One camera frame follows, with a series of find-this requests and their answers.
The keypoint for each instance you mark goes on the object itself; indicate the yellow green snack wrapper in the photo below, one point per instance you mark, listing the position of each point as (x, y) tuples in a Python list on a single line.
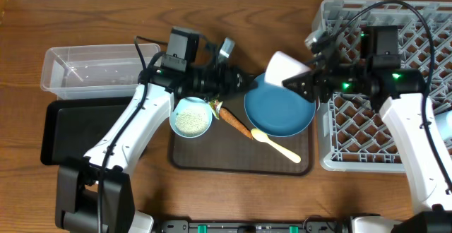
[(215, 106)]

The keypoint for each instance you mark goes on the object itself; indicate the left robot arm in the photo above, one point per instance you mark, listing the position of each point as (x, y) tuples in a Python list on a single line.
[(94, 192)]

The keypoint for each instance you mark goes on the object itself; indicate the dark blue plate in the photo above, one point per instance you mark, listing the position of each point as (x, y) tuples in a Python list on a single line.
[(277, 111)]

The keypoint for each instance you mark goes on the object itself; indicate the light blue rice bowl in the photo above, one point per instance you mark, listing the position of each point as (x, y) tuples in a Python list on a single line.
[(191, 117)]

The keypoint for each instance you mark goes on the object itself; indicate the grey dishwasher rack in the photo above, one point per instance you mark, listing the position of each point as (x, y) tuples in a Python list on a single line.
[(352, 137)]

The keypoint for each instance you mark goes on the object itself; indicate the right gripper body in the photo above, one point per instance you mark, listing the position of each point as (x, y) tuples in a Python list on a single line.
[(330, 81)]

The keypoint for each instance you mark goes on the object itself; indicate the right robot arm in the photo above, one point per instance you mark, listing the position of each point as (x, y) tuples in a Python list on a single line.
[(397, 95)]

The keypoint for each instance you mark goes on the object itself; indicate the cream plastic spoon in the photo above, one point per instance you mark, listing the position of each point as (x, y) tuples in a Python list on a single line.
[(263, 137)]

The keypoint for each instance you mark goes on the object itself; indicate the pink white cup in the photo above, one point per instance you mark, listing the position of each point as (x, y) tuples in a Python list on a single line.
[(281, 67)]

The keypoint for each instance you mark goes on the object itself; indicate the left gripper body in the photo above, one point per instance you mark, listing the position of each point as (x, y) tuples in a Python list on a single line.
[(224, 83)]

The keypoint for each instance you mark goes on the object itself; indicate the brown serving tray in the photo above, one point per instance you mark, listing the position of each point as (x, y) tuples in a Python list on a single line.
[(223, 148)]

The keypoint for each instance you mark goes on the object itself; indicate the orange carrot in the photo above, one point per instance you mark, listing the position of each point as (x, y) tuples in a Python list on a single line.
[(227, 116)]

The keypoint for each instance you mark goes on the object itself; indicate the light blue cup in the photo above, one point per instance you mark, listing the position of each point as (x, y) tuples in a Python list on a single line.
[(444, 125)]

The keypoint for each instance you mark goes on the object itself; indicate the black plastic bin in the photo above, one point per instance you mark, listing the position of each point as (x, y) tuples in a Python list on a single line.
[(72, 127)]

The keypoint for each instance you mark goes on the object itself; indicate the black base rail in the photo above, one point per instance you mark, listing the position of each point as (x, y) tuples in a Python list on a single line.
[(313, 224)]

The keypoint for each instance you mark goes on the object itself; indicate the clear plastic bin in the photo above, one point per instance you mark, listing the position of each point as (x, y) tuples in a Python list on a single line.
[(93, 71)]

